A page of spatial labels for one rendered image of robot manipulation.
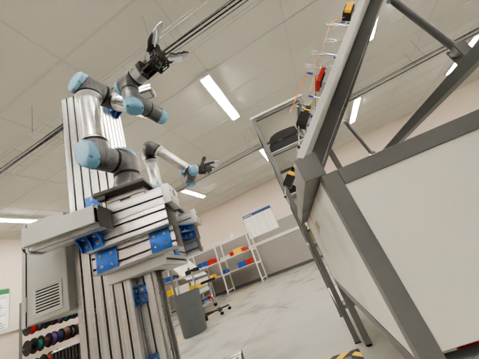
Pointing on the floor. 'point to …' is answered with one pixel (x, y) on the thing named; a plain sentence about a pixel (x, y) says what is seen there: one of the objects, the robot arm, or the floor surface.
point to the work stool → (212, 298)
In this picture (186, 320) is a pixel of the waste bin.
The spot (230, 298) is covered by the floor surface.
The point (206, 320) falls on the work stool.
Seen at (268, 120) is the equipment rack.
